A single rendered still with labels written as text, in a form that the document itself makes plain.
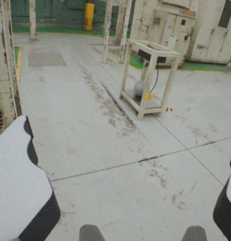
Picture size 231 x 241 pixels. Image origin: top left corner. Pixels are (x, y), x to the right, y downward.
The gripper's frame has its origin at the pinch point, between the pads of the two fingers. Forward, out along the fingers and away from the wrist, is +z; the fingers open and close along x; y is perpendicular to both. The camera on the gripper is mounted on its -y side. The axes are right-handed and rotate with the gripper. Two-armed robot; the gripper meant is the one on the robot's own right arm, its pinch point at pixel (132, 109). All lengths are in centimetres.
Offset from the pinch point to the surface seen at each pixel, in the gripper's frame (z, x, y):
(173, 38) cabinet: 424, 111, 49
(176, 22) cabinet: 423, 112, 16
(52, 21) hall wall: 909, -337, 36
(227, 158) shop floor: 121, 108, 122
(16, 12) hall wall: 841, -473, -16
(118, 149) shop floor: 117, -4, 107
